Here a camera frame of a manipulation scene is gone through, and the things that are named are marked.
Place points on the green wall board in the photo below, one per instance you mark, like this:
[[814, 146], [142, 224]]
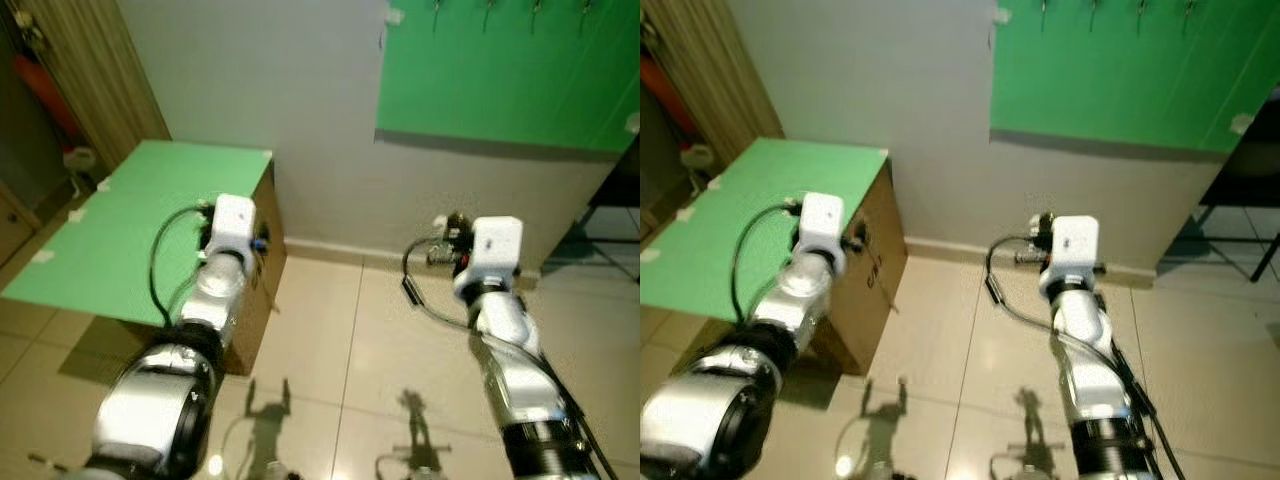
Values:
[[1120, 70], [500, 70]]

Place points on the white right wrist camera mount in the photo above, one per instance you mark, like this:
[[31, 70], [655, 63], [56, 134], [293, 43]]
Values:
[[1072, 245], [495, 245]]

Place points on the orange red upright object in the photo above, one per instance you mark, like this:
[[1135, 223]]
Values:
[[42, 88], [660, 82]]

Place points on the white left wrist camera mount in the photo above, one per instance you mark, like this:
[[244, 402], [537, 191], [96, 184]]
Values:
[[233, 225], [822, 222]]

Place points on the beige pleated curtain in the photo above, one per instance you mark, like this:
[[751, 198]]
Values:
[[95, 70], [715, 70]]

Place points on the white tape on wall board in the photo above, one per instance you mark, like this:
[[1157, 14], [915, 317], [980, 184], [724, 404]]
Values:
[[633, 122], [393, 15], [1241, 123], [1002, 15]]

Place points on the metal wall hook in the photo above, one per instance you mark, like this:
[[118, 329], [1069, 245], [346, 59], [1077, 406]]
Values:
[[436, 12], [1043, 12], [487, 12]]

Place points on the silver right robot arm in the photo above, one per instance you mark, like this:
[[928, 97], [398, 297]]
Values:
[[1095, 370], [520, 370]]

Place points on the white jug with red cap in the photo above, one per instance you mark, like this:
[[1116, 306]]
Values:
[[79, 158], [697, 156]]

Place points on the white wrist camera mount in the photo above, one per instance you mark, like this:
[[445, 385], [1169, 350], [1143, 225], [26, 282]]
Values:
[[822, 222], [495, 245], [233, 225], [1072, 245]]

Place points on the brown cardboard box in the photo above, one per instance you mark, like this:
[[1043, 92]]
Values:
[[872, 285], [258, 275]]

